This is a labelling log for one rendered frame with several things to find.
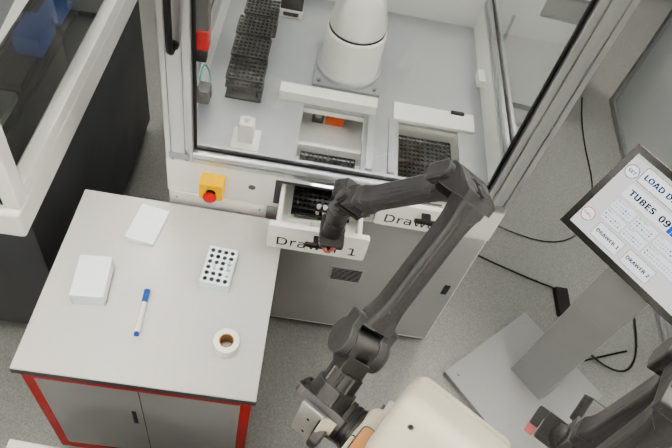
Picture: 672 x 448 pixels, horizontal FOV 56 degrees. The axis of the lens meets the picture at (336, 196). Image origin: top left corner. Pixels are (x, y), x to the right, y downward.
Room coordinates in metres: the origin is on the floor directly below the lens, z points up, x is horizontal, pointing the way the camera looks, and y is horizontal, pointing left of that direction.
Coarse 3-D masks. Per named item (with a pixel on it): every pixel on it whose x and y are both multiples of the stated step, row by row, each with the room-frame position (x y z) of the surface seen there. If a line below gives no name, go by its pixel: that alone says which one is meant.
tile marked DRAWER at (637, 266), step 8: (624, 256) 1.17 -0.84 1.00; (632, 256) 1.16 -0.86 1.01; (624, 264) 1.15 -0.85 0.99; (632, 264) 1.15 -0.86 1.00; (640, 264) 1.14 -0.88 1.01; (632, 272) 1.13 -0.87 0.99; (640, 272) 1.13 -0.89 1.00; (648, 272) 1.12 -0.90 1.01; (656, 272) 1.12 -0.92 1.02; (640, 280) 1.11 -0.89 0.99; (648, 280) 1.11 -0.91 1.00
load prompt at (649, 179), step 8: (648, 168) 1.36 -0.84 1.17; (640, 176) 1.35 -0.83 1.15; (648, 176) 1.34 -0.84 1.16; (656, 176) 1.34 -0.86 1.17; (640, 184) 1.33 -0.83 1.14; (648, 184) 1.32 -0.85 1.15; (656, 184) 1.32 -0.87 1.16; (664, 184) 1.32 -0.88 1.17; (656, 192) 1.30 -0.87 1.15; (664, 192) 1.30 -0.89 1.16; (664, 200) 1.28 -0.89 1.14
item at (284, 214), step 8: (288, 184) 1.24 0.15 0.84; (280, 192) 1.17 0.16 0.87; (288, 192) 1.21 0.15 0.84; (280, 200) 1.12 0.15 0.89; (288, 200) 1.18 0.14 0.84; (280, 208) 1.10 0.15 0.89; (288, 208) 1.15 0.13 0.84; (280, 216) 1.07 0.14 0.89; (288, 216) 1.12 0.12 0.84; (296, 216) 1.12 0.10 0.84; (304, 216) 1.13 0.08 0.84; (304, 224) 1.10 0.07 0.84; (352, 224) 1.15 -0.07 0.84; (360, 224) 1.11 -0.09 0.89; (352, 232) 1.12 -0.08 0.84; (360, 232) 1.09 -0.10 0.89
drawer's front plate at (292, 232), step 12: (276, 228) 1.01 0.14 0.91; (288, 228) 1.01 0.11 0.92; (300, 228) 1.02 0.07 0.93; (312, 228) 1.03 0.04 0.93; (276, 240) 1.01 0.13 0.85; (288, 240) 1.01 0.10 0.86; (300, 240) 1.02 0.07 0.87; (312, 240) 1.02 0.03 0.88; (348, 240) 1.03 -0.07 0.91; (360, 240) 1.04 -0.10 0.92; (312, 252) 1.02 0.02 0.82; (336, 252) 1.03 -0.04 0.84; (348, 252) 1.04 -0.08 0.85; (360, 252) 1.04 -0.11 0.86
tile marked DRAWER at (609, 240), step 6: (600, 222) 1.25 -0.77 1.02; (594, 228) 1.24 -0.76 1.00; (600, 228) 1.24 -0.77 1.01; (606, 228) 1.24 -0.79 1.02; (594, 234) 1.23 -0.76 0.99; (600, 234) 1.23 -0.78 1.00; (606, 234) 1.22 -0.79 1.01; (612, 234) 1.22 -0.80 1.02; (600, 240) 1.21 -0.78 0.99; (606, 240) 1.21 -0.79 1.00; (612, 240) 1.21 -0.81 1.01; (618, 240) 1.21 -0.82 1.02; (606, 246) 1.20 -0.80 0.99; (612, 246) 1.19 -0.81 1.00; (618, 246) 1.19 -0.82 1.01; (624, 246) 1.19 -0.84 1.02; (612, 252) 1.18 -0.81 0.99
